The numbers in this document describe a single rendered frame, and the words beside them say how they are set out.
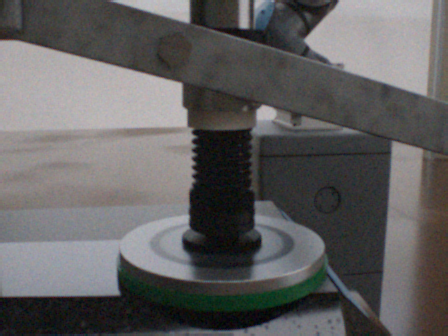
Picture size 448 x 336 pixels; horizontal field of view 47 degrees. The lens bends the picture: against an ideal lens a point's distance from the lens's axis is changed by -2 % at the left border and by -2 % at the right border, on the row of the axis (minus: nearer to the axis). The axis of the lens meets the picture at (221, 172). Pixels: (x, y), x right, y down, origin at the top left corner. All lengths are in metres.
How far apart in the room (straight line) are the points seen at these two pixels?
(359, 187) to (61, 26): 1.22
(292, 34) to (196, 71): 1.14
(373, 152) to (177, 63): 1.15
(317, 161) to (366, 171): 0.15
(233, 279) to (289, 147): 1.02
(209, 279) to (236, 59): 0.19
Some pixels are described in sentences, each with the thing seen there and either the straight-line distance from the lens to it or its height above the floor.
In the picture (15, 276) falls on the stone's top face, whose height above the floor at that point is 0.83.
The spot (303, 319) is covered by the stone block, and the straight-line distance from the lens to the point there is 0.50.
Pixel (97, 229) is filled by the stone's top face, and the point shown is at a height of 0.83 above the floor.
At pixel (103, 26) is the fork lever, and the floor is 1.07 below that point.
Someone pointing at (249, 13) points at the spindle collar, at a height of 1.08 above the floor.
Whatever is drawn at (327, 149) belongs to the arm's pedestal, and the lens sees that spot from 1.49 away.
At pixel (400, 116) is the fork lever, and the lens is 0.53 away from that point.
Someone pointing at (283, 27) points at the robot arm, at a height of 1.14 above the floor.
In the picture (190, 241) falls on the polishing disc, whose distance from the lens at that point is 0.53.
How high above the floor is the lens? 1.03
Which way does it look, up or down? 12 degrees down
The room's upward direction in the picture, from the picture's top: straight up
